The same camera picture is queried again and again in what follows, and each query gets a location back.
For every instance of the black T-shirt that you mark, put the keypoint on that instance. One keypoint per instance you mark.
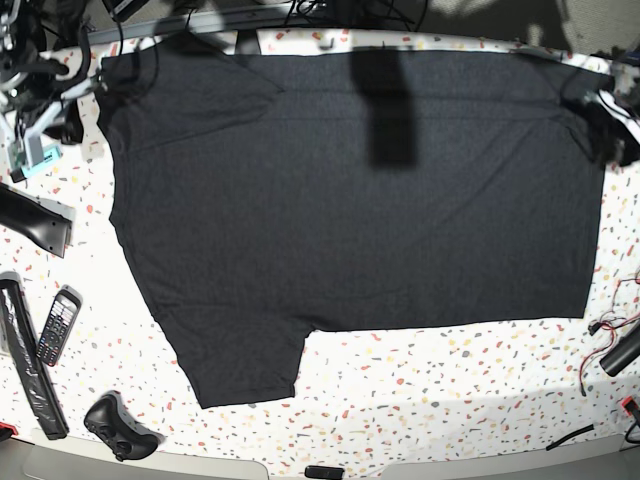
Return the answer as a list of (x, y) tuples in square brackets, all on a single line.
[(260, 198)]

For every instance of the black curved plastic handle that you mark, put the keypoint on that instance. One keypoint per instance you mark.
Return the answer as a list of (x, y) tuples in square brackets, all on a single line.
[(47, 229)]

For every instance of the black TV remote control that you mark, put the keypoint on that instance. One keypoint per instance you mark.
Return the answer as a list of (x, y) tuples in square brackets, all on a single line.
[(60, 320)]

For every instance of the light blue highlighter marker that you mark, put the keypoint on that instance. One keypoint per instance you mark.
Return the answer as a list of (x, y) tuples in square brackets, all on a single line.
[(22, 171)]

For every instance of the long black plastic bar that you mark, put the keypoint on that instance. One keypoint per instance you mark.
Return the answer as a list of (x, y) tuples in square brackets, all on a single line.
[(34, 378)]

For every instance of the black cylinder with wires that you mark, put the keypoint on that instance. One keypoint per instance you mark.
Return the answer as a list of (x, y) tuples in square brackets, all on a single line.
[(623, 354)]

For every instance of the small red clip left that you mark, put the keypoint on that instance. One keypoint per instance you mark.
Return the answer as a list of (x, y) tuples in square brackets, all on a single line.
[(7, 432)]

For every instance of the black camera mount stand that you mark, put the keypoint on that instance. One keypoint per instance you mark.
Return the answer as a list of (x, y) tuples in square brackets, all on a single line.
[(247, 43)]

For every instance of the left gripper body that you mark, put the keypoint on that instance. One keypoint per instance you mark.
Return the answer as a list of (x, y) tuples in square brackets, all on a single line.
[(612, 131)]

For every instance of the small red clip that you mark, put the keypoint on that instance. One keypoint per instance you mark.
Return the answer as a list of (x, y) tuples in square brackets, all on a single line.
[(631, 407), (7, 432)]

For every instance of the black cable tie strip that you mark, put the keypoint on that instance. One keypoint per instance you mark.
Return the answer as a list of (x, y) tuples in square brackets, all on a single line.
[(576, 433)]

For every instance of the small red clip right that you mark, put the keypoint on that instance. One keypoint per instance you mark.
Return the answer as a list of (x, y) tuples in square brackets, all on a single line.
[(631, 407)]

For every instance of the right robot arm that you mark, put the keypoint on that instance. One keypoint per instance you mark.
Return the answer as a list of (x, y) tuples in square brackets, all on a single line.
[(39, 94)]

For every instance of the small black box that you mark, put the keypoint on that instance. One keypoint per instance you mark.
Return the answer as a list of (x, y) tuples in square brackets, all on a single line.
[(324, 472)]

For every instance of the black game controller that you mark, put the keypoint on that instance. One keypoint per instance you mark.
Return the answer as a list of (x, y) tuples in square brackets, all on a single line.
[(105, 421)]

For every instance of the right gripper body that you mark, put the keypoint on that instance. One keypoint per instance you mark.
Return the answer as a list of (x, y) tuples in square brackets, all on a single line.
[(22, 141)]

